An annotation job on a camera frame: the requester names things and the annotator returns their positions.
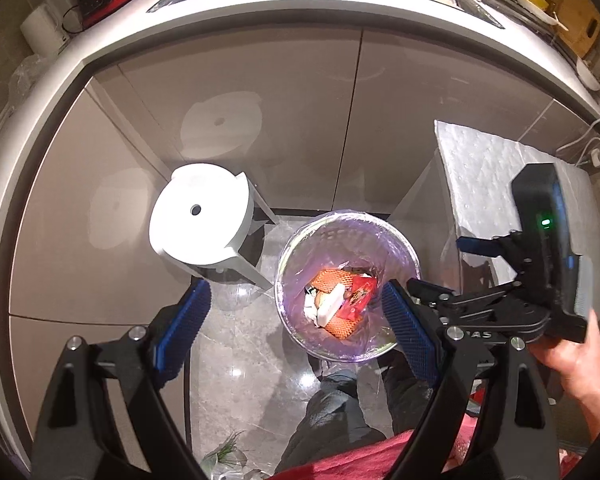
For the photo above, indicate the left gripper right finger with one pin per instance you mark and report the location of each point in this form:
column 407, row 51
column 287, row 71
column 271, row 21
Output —
column 414, row 338

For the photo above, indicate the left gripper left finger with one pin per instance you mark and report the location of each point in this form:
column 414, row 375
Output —
column 175, row 329

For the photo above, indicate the red snack packet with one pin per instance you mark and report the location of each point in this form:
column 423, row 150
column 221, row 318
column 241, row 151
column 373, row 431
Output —
column 357, row 296

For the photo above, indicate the orange foam fruit net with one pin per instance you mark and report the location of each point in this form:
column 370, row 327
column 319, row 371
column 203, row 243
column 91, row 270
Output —
column 323, row 297

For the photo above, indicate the person right forearm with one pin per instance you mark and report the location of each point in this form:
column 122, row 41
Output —
column 590, row 406

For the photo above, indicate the trash bin with purple bag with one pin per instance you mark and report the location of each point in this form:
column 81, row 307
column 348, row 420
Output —
column 352, row 241

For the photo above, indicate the person right hand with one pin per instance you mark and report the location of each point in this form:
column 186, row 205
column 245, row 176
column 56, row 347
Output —
column 578, row 365

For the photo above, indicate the person dark trouser leg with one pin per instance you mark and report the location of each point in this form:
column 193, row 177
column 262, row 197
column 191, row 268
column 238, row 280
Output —
column 334, row 422

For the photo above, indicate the white round stool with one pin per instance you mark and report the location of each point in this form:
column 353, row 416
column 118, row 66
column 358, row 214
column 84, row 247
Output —
column 203, row 216

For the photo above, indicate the green leaf scrap on floor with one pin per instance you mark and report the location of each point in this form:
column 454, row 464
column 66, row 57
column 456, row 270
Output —
column 226, row 461

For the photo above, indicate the white bubble sheet mat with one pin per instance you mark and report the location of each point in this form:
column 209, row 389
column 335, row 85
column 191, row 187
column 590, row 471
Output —
column 479, row 167

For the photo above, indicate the white bowl on counter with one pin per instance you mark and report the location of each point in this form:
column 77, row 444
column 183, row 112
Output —
column 586, row 76

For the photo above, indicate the wooden cutting board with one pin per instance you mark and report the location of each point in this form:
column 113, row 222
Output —
column 582, row 21

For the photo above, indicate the white paper towel roll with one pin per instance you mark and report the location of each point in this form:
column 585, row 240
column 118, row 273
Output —
column 43, row 32

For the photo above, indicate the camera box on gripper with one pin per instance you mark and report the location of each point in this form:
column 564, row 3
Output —
column 552, row 275

